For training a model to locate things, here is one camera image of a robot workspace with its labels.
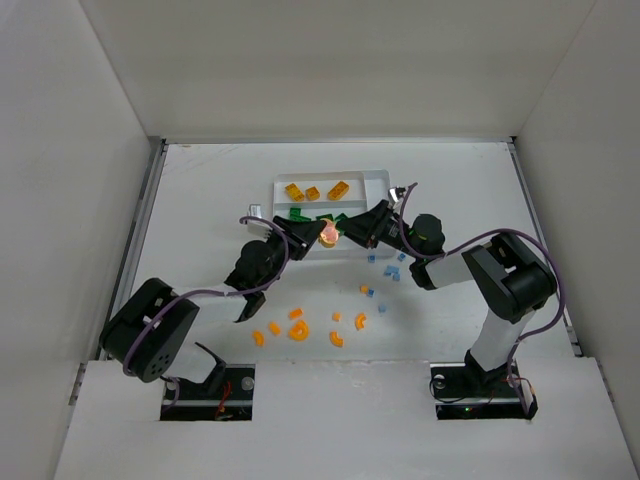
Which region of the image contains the green lego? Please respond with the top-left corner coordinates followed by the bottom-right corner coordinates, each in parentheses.
top-left (289, 207), bottom-right (310, 222)

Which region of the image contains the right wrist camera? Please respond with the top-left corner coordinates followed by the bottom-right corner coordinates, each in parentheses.
top-left (388, 186), bottom-right (407, 209)

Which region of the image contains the green square lego brick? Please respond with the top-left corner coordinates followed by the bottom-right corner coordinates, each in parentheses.
top-left (334, 212), bottom-right (349, 225)

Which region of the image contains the orange round figure piece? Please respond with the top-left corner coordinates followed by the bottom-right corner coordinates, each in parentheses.
top-left (318, 220), bottom-right (340, 248)

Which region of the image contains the orange flat lego piece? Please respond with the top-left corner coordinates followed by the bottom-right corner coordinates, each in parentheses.
top-left (289, 308), bottom-right (304, 319)

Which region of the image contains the orange small lego block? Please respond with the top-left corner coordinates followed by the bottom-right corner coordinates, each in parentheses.
top-left (268, 322), bottom-right (281, 335)

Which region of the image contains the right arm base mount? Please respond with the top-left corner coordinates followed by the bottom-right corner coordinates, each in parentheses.
top-left (429, 363), bottom-right (539, 421)

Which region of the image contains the yellow long lego brick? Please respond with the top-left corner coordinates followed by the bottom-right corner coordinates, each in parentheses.
top-left (327, 181), bottom-right (350, 201)

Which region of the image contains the light blue lego pair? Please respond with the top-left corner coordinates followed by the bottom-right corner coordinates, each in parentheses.
top-left (384, 265), bottom-right (399, 276)

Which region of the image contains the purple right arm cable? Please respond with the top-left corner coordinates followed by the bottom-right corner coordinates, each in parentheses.
top-left (398, 181), bottom-right (569, 416)

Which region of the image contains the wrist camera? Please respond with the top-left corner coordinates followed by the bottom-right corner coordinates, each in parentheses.
top-left (388, 186), bottom-right (407, 209)
top-left (246, 204), bottom-right (271, 239)

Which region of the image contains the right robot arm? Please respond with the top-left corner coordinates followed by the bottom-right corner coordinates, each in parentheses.
top-left (337, 200), bottom-right (559, 385)

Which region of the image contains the orange curved lego middle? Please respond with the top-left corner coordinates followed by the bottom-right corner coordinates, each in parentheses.
top-left (329, 331), bottom-right (344, 348)

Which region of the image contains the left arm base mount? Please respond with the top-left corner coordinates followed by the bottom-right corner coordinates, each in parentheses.
top-left (160, 342), bottom-right (256, 422)

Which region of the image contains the white divided sorting tray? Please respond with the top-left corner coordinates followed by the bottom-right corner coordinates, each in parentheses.
top-left (272, 169), bottom-right (395, 260)

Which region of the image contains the orange curved lego right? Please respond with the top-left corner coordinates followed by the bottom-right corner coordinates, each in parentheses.
top-left (354, 313), bottom-right (367, 331)

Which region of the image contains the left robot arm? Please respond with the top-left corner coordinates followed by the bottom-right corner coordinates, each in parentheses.
top-left (99, 216), bottom-right (328, 388)

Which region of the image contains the orange curved lego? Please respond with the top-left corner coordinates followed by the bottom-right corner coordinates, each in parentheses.
top-left (354, 313), bottom-right (367, 331)
top-left (329, 331), bottom-right (344, 348)
top-left (252, 330), bottom-right (265, 347)

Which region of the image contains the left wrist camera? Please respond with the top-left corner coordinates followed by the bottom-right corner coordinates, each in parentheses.
top-left (246, 204), bottom-right (271, 239)

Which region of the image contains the orange curved lego left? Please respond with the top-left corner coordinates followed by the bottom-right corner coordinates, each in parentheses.
top-left (252, 330), bottom-right (265, 347)

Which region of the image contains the yellow square lego brick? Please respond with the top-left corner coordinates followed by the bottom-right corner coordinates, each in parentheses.
top-left (305, 186), bottom-right (320, 201)

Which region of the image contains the orange round lego piece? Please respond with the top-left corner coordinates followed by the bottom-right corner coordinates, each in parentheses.
top-left (288, 320), bottom-right (309, 342)

